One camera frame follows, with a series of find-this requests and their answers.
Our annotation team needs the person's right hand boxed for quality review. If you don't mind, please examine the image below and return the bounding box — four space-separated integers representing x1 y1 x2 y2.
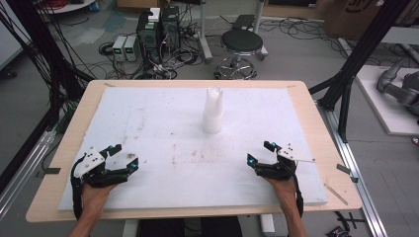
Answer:
264 177 298 205

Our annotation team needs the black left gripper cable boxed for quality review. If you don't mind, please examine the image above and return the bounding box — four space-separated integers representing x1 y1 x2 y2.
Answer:
69 157 86 221

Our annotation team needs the light wooden table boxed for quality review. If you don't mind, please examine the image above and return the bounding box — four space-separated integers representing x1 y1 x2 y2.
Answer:
25 79 364 224

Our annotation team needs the white board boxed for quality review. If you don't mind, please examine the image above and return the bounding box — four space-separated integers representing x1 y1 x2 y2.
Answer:
355 64 419 136

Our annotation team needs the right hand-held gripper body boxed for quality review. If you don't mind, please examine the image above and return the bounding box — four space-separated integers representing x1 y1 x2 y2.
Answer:
254 143 316 182

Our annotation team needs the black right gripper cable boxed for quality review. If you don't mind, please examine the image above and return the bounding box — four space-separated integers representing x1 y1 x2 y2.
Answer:
289 163 305 219

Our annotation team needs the black round stool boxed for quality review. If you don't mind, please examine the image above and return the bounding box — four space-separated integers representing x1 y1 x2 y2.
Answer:
214 29 269 81

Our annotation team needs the white foam mat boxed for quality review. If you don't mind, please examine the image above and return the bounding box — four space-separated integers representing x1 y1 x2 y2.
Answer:
57 86 329 212

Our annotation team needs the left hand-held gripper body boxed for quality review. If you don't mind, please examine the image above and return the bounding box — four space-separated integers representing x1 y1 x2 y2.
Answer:
72 146 130 190

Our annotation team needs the black metal frame post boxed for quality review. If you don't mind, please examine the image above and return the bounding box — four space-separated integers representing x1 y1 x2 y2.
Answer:
308 0 413 143

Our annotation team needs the brown cardboard box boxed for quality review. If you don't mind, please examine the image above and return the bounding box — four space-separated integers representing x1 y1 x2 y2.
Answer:
323 0 387 41

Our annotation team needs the black computer tower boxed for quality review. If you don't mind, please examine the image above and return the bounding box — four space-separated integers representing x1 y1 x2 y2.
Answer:
160 5 182 51
135 11 163 65

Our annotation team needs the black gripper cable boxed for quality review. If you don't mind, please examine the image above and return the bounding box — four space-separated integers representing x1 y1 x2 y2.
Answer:
69 157 86 221
289 163 305 219

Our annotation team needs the tangle of floor cables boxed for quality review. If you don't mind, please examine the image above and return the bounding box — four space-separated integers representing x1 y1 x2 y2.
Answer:
98 39 203 81

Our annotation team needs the thin wooden stick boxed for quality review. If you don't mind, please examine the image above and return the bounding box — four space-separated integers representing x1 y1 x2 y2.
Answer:
323 183 349 206

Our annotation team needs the white desk leg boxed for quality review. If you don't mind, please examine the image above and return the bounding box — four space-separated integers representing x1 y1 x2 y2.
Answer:
197 0 214 64

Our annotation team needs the white table leg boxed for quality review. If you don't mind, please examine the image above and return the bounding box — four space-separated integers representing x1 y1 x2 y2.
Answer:
259 213 277 237

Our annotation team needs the black frame with cables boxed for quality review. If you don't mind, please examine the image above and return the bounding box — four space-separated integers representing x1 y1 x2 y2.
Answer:
0 0 95 196

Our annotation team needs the aluminium rail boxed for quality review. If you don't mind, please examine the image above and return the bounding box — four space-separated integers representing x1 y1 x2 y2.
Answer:
316 101 390 237
0 130 57 219

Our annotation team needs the person's dark clothing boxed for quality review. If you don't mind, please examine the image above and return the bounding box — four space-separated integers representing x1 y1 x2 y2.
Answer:
135 215 244 237

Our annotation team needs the grey power supply unit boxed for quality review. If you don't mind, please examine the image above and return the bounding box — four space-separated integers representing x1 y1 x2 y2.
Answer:
112 35 128 62
124 35 141 62

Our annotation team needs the person's left hand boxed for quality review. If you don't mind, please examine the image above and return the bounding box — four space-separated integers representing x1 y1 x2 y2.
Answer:
81 183 117 215

